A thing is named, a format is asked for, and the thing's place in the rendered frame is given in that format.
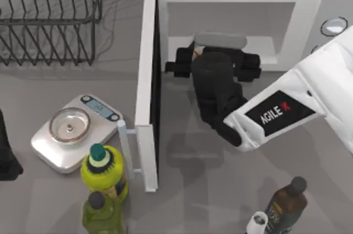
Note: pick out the small beige object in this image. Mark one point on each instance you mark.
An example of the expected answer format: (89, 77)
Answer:
(197, 52)

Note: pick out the white microwave door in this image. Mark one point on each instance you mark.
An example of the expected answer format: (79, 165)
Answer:
(146, 79)

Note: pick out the pale microwave oven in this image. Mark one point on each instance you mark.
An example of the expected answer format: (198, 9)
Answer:
(306, 24)

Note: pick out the round microwave knob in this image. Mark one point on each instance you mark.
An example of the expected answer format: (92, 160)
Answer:
(333, 26)
(315, 49)

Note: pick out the yellow bottle with green cap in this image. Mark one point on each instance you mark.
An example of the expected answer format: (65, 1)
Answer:
(106, 173)

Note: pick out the silver kitchen scale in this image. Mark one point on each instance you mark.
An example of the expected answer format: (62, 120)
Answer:
(69, 156)

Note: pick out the green bottle with grey cap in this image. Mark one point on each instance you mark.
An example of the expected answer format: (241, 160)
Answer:
(96, 217)

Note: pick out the brown bottle with grey cap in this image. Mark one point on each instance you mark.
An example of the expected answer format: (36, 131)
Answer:
(288, 206)

